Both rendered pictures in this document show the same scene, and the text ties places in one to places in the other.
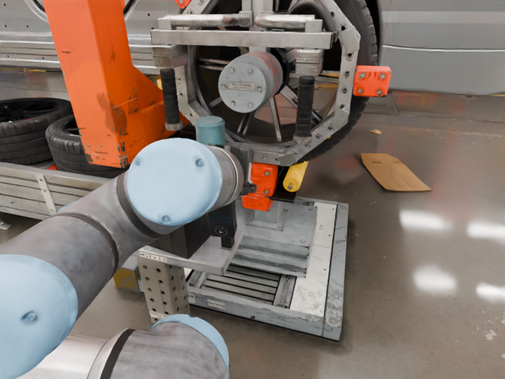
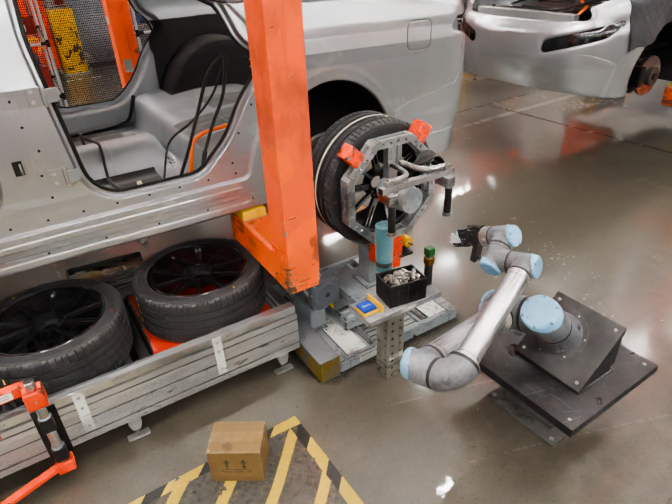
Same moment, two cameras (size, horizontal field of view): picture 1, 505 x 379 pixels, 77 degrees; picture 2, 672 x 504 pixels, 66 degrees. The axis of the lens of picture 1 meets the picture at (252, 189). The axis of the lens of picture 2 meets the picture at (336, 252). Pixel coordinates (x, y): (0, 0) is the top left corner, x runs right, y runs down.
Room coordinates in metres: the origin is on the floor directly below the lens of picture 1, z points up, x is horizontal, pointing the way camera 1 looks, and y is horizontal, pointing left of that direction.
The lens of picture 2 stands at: (-0.42, 1.93, 1.92)
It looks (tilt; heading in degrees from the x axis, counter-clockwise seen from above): 31 degrees down; 313
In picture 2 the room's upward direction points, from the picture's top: 3 degrees counter-clockwise
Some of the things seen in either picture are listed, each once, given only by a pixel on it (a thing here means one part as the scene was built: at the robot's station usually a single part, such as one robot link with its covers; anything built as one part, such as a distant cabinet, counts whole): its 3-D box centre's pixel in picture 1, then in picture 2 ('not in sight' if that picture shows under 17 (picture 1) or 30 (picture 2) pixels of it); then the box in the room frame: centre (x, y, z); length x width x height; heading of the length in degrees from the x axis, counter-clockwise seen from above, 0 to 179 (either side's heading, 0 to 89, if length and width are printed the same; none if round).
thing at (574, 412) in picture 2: not in sight; (548, 379); (0.06, 0.01, 0.15); 0.60 x 0.60 x 0.30; 75
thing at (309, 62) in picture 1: (310, 59); (444, 179); (0.75, -0.13, 0.93); 0.09 x 0.05 x 0.05; 164
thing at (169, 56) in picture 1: (171, 54); (387, 197); (0.84, 0.20, 0.93); 0.09 x 0.05 x 0.05; 164
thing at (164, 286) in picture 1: (166, 289); (390, 339); (0.76, 0.29, 0.21); 0.10 x 0.10 x 0.42; 74
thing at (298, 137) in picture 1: (304, 108); (447, 200); (0.72, -0.12, 0.83); 0.04 x 0.04 x 0.16
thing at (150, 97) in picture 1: (158, 92); (263, 223); (1.46, 0.42, 0.69); 0.52 x 0.17 x 0.35; 164
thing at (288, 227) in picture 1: (268, 198); (370, 264); (1.16, -0.07, 0.32); 0.40 x 0.30 x 0.28; 74
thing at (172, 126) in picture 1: (170, 98); (391, 219); (0.82, 0.21, 0.83); 0.04 x 0.04 x 0.16
